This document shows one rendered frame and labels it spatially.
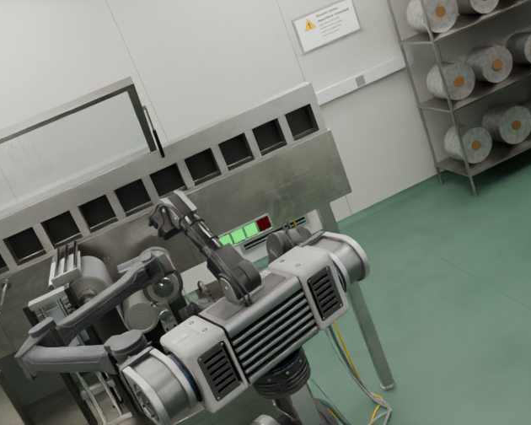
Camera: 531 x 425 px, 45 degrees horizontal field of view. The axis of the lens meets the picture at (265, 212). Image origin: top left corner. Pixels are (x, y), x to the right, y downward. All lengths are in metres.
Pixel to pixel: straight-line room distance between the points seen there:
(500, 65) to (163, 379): 4.46
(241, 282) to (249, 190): 1.37
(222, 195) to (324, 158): 0.47
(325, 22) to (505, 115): 1.61
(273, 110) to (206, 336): 1.52
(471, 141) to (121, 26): 2.81
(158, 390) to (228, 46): 3.92
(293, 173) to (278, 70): 2.44
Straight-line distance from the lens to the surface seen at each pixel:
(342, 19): 5.24
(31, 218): 2.61
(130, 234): 2.62
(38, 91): 4.87
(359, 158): 5.39
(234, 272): 1.32
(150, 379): 1.30
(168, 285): 2.34
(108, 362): 1.53
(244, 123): 2.61
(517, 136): 5.55
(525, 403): 3.22
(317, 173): 2.74
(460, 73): 5.19
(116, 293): 1.88
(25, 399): 2.90
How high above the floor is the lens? 2.11
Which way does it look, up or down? 19 degrees down
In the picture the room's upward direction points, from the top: 22 degrees counter-clockwise
